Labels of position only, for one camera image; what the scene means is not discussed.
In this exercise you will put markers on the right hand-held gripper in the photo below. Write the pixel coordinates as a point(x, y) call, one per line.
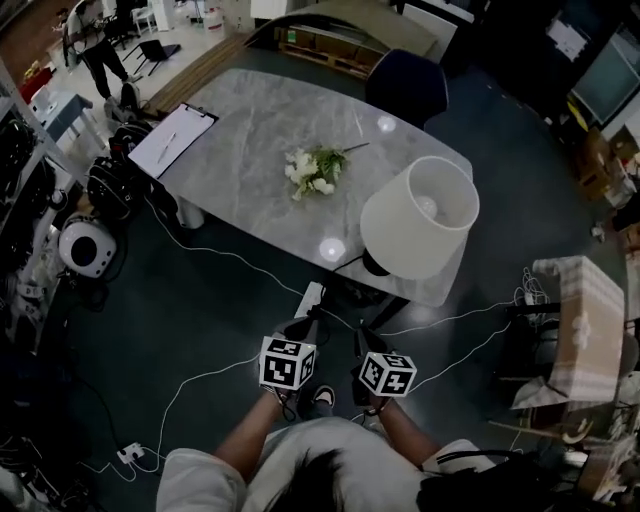
point(386, 374)

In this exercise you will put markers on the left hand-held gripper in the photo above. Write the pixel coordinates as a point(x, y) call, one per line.
point(287, 367)

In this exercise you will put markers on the white shade table lamp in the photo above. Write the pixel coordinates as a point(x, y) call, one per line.
point(419, 218)

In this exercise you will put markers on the person's left forearm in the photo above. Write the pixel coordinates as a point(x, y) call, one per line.
point(250, 440)

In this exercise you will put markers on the person's right forearm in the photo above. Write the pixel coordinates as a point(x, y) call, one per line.
point(406, 435)

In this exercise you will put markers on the person's shoe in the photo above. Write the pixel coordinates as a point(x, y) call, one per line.
point(323, 395)

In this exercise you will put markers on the white power strip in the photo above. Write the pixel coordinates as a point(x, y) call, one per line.
point(309, 300)

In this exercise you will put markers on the person's white shirt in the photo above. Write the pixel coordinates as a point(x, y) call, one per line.
point(285, 470)

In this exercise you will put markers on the white artificial flower bouquet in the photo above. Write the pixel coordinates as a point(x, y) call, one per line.
point(316, 170)

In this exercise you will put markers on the cardboard box with striped tape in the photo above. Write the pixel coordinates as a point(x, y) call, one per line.
point(585, 330)

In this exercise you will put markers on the white round helmet device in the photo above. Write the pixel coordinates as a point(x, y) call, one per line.
point(86, 248)

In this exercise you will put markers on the white pen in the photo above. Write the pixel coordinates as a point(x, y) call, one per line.
point(167, 146)

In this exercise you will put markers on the black clipboard with white paper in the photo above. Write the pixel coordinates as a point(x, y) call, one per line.
point(170, 141)

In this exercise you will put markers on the black backpack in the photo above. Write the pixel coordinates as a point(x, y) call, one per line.
point(118, 175)

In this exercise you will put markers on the dark blue chair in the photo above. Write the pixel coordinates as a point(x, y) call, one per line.
point(406, 87)

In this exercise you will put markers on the wooden pallet shelf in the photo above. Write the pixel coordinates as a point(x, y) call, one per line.
point(330, 50)

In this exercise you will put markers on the black overturned chair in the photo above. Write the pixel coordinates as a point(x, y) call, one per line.
point(150, 53)

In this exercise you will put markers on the small white wall plug adapter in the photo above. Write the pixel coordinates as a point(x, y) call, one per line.
point(131, 453)

